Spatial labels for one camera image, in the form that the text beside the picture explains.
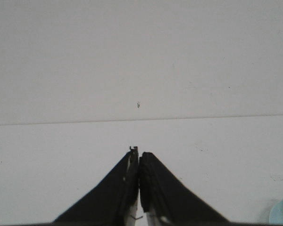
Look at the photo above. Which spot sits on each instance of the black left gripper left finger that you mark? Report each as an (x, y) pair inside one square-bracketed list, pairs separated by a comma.
[(113, 200)]

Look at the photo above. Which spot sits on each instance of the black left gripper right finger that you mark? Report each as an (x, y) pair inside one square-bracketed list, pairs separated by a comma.
[(165, 199)]

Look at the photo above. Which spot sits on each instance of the light blue round plate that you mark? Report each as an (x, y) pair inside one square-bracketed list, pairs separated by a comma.
[(276, 214)]

